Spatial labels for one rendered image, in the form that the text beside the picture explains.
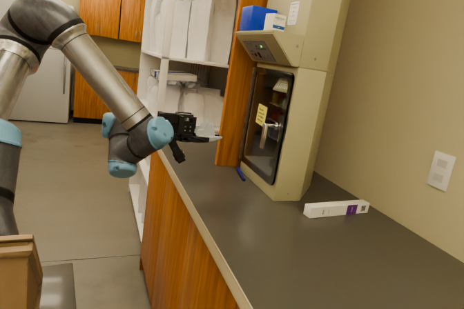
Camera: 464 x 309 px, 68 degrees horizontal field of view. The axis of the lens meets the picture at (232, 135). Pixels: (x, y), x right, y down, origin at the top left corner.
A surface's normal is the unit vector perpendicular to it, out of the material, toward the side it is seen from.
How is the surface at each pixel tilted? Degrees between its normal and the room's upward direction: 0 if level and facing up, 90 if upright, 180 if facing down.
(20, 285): 90
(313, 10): 90
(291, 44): 90
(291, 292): 0
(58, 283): 0
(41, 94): 90
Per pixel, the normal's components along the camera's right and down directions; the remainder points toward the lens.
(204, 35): -0.31, 0.27
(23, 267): 0.40, 0.26
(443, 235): -0.92, -0.06
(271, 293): 0.15, -0.96
